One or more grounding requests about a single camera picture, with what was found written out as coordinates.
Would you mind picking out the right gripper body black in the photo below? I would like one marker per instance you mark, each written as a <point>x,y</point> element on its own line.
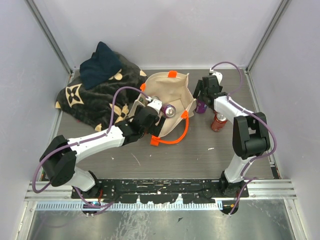
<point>220,88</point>

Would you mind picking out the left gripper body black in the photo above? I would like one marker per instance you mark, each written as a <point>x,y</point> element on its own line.
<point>149,130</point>

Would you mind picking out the purple soda can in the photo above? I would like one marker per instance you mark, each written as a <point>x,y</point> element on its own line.
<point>168,110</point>
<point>201,107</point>

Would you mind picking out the beige canvas tote bag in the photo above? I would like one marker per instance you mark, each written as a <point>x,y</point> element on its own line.
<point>172,88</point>

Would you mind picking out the red soda can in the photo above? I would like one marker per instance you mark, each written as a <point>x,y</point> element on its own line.
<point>219,121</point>
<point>155,98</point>

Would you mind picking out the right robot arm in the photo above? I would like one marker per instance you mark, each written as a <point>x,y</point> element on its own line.
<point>250,136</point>

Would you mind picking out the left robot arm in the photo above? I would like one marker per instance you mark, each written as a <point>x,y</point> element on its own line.
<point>61,156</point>

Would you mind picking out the dark floral patterned blanket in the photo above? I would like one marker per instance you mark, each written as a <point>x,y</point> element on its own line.
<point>95,107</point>

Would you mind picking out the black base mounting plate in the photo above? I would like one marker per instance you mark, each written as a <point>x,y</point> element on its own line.
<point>160,191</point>

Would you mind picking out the navy blue cloth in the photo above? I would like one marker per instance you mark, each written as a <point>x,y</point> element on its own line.
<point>102,65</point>

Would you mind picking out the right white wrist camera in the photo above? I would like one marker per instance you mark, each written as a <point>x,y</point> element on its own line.
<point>218,75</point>

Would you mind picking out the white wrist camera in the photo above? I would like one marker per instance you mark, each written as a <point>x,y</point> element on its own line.
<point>155,104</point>
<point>218,75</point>

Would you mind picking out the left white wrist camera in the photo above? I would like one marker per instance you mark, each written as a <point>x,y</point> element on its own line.
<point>155,104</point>

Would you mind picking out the aluminium front rail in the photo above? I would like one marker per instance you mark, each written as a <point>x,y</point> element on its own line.
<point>258,190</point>

